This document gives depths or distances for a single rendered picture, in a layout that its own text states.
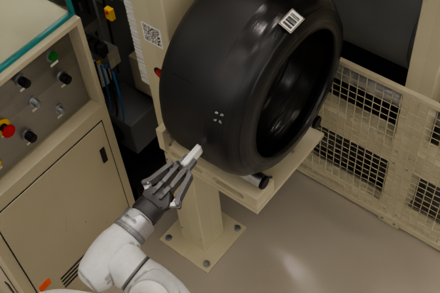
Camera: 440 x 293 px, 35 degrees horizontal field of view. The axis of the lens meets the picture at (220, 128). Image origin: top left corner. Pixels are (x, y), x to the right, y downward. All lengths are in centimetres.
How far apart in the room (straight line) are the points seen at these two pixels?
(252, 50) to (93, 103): 80
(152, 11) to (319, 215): 143
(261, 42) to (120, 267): 63
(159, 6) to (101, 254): 68
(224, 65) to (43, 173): 82
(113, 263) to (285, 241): 139
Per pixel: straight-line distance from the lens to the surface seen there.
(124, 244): 169
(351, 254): 295
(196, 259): 293
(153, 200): 175
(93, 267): 168
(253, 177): 202
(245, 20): 169
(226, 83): 166
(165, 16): 191
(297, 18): 171
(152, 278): 166
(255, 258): 292
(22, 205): 226
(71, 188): 239
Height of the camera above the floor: 257
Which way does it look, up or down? 51 degrees down
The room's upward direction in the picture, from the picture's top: 6 degrees counter-clockwise
